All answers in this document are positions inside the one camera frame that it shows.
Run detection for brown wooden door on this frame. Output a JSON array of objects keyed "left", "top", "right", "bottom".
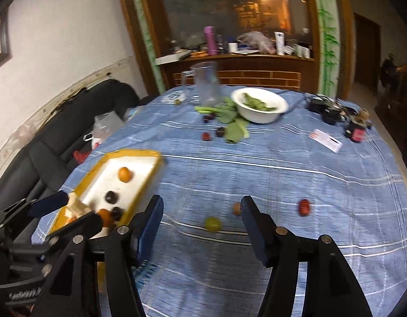
[{"left": 353, "top": 12, "right": 382, "bottom": 90}]

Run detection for wooden counter cabinet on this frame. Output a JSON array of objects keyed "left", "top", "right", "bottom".
[{"left": 116, "top": 0, "right": 353, "bottom": 100}]

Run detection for green grape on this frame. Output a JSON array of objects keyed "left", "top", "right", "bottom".
[{"left": 204, "top": 217, "right": 222, "bottom": 232}]

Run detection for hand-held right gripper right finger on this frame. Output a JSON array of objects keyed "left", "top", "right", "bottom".
[{"left": 240, "top": 195, "right": 372, "bottom": 317}]

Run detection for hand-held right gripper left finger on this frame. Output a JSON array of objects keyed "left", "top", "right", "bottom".
[{"left": 33, "top": 194, "right": 164, "bottom": 317}]

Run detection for yellow rimmed white tray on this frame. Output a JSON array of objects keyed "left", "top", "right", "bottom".
[{"left": 50, "top": 149, "right": 164, "bottom": 238}]

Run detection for white printed card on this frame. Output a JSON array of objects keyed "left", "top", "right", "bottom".
[{"left": 309, "top": 128, "right": 343, "bottom": 153}]

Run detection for framed wall picture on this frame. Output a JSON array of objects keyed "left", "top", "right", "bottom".
[{"left": 0, "top": 8, "right": 11, "bottom": 70}]

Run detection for loose green leaves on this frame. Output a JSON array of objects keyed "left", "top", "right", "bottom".
[{"left": 194, "top": 97, "right": 250, "bottom": 144}]

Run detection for clear plastic pitcher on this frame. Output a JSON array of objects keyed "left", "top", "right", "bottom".
[{"left": 180, "top": 61, "right": 221, "bottom": 106}]

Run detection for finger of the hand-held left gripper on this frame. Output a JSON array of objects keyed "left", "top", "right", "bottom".
[
  {"left": 41, "top": 212, "right": 104, "bottom": 248},
  {"left": 0, "top": 190, "right": 70, "bottom": 230}
]

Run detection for pale wooden block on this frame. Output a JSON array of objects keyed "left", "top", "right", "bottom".
[{"left": 67, "top": 193, "right": 92, "bottom": 220}]

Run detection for black electrical device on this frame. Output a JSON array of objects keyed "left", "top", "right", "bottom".
[{"left": 306, "top": 95, "right": 356, "bottom": 126}]

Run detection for white plastic bag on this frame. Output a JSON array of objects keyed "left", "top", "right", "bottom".
[{"left": 83, "top": 110, "right": 125, "bottom": 149}]

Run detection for white tube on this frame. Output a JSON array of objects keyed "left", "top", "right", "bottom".
[{"left": 274, "top": 32, "right": 286, "bottom": 56}]

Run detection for red labelled dark jar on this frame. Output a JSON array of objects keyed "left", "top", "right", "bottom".
[{"left": 345, "top": 109, "right": 371, "bottom": 143}]

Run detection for pink bottle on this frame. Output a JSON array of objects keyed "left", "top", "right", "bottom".
[{"left": 204, "top": 26, "right": 219, "bottom": 56}]

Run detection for medium orange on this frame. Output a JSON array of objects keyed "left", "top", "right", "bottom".
[{"left": 97, "top": 209, "right": 114, "bottom": 228}]

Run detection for green leaves in bowl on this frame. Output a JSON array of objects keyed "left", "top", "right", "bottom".
[{"left": 241, "top": 93, "right": 277, "bottom": 112}]

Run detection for red item on sofa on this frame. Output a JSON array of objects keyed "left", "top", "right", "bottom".
[{"left": 73, "top": 150, "right": 92, "bottom": 164}]

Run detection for black sofa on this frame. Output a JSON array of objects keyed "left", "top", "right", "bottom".
[{"left": 0, "top": 78, "right": 141, "bottom": 212}]

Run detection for blue plaid tablecloth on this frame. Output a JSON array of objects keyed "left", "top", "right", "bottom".
[{"left": 32, "top": 86, "right": 407, "bottom": 317}]

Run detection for white bowl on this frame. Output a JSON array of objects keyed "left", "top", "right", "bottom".
[{"left": 230, "top": 87, "right": 289, "bottom": 124}]

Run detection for clear plastic bag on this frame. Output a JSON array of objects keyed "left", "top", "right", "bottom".
[{"left": 236, "top": 31, "right": 276, "bottom": 54}]

